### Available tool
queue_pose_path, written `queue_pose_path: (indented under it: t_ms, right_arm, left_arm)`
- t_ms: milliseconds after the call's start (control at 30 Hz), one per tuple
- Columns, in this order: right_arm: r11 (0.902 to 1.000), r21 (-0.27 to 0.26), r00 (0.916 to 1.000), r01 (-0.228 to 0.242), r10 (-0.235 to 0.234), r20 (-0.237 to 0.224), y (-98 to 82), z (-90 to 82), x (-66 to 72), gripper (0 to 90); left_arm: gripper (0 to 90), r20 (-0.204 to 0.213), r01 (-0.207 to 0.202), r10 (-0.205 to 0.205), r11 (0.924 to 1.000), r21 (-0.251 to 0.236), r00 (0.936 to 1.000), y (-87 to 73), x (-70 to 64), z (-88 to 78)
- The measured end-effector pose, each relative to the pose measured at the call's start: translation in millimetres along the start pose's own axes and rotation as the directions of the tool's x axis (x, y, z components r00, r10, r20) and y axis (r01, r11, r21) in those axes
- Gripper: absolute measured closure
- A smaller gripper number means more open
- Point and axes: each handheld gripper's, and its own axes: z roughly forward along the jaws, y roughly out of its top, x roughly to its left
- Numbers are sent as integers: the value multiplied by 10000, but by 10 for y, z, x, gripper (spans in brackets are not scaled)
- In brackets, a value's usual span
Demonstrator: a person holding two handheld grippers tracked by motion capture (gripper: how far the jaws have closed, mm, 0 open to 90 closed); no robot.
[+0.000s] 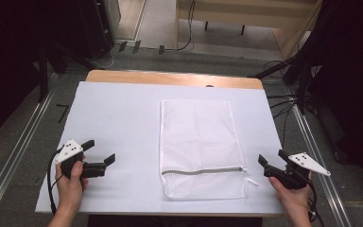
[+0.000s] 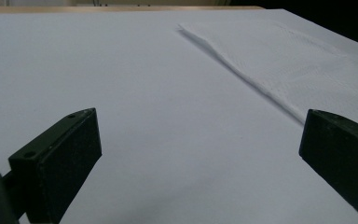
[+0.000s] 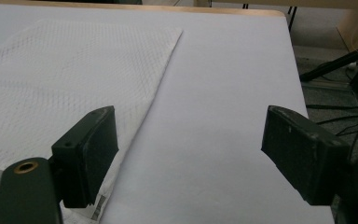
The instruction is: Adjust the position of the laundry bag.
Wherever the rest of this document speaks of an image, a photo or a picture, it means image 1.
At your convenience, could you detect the light wooden bench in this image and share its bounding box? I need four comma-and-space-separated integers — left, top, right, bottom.
175, 0, 325, 61

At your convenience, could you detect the wooden table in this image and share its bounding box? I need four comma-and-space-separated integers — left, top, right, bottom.
85, 69, 265, 91

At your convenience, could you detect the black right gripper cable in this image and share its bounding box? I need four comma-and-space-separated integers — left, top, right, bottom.
305, 178, 326, 227

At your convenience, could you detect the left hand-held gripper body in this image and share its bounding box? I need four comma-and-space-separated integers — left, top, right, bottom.
54, 139, 108, 181

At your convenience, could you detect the black hanging cable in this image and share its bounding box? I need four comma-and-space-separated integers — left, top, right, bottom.
164, 0, 197, 53

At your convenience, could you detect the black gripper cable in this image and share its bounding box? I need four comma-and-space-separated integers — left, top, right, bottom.
46, 145, 65, 217
305, 178, 326, 227

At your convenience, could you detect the white mesh laundry bag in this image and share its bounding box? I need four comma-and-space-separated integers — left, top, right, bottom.
158, 99, 260, 201

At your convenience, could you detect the person's right hand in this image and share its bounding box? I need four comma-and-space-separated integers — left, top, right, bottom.
268, 171, 312, 219

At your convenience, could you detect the person's left hand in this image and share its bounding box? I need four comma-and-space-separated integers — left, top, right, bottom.
55, 159, 90, 213

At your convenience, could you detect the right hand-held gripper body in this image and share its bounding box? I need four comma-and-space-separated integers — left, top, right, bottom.
263, 152, 332, 191

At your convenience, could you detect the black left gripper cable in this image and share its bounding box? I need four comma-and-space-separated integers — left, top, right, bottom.
46, 145, 65, 217

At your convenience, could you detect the black curtain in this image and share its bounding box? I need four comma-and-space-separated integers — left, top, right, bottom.
296, 0, 363, 197
0, 0, 86, 149

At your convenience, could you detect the metal floor rail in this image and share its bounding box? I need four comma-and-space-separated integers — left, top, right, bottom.
291, 102, 353, 227
0, 89, 57, 223

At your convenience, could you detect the bundle of black floor cables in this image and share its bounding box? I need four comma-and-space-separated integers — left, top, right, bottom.
263, 60, 299, 149

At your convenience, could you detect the black cabinet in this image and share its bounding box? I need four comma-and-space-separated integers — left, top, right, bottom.
77, 0, 115, 61

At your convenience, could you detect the white table cover sheet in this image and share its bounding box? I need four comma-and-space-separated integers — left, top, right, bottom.
34, 80, 286, 216

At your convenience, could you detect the white floor cable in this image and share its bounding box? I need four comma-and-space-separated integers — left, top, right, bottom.
89, 43, 121, 71

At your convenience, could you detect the black metal stand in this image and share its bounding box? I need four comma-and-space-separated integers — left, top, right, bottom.
36, 41, 102, 103
248, 51, 316, 116

